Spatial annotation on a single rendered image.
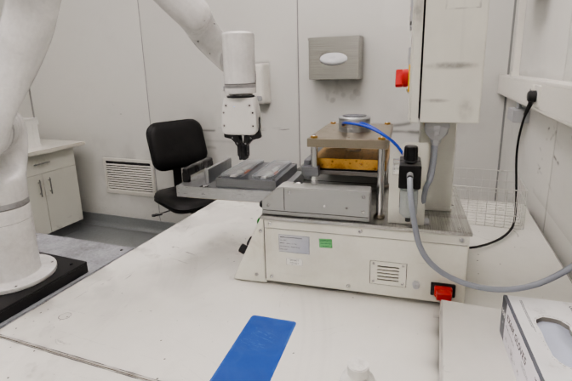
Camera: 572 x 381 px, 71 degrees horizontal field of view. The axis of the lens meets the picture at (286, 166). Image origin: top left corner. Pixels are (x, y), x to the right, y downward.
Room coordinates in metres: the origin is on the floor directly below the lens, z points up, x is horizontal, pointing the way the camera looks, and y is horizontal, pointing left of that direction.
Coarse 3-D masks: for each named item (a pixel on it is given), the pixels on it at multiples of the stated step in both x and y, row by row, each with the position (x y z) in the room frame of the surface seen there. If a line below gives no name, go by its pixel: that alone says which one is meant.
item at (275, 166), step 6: (270, 162) 1.13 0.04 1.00; (276, 162) 1.13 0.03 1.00; (282, 162) 1.12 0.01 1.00; (288, 162) 1.12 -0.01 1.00; (264, 168) 1.06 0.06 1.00; (270, 168) 1.05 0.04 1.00; (276, 168) 1.05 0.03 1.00; (258, 174) 0.99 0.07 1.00; (264, 174) 0.99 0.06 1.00; (270, 174) 0.99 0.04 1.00
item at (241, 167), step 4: (248, 160) 1.17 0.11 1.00; (252, 160) 1.17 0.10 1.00; (256, 160) 1.17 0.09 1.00; (260, 160) 1.16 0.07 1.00; (240, 164) 1.11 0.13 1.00; (244, 164) 1.11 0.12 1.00; (248, 164) 1.11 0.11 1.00; (252, 164) 1.11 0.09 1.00; (232, 168) 1.07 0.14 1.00; (236, 168) 1.06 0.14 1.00; (240, 168) 1.06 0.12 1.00; (244, 168) 1.06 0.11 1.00; (248, 168) 1.06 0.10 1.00; (224, 172) 1.03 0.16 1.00; (228, 172) 1.03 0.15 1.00; (232, 172) 1.03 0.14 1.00; (236, 172) 1.03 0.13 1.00; (240, 172) 1.03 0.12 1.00
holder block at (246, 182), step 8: (256, 168) 1.10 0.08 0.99; (288, 168) 1.09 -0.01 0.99; (296, 168) 1.15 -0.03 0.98; (248, 176) 1.01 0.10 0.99; (280, 176) 1.01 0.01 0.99; (288, 176) 1.06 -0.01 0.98; (216, 184) 1.01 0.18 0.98; (224, 184) 1.00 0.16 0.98; (232, 184) 0.99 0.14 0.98; (240, 184) 0.99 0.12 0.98; (248, 184) 0.98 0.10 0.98; (256, 184) 0.98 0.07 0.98; (264, 184) 0.97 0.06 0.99; (272, 184) 0.96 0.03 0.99; (280, 184) 0.99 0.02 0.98
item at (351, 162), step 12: (324, 156) 0.94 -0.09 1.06; (336, 156) 0.93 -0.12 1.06; (348, 156) 0.93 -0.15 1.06; (360, 156) 0.93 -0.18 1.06; (372, 156) 0.92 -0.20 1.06; (324, 168) 0.93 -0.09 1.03; (336, 168) 0.92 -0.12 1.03; (348, 168) 0.91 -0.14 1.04; (360, 168) 0.90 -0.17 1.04; (372, 168) 0.89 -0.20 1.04
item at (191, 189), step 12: (216, 168) 1.09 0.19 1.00; (228, 168) 1.16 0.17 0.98; (192, 180) 1.08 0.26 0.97; (204, 180) 1.08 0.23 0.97; (288, 180) 1.05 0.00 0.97; (300, 180) 1.12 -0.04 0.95; (180, 192) 1.03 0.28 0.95; (192, 192) 1.02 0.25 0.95; (204, 192) 1.01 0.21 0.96; (216, 192) 1.00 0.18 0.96; (228, 192) 0.99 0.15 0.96; (240, 192) 0.98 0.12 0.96; (252, 192) 0.97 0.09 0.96; (264, 192) 0.96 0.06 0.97
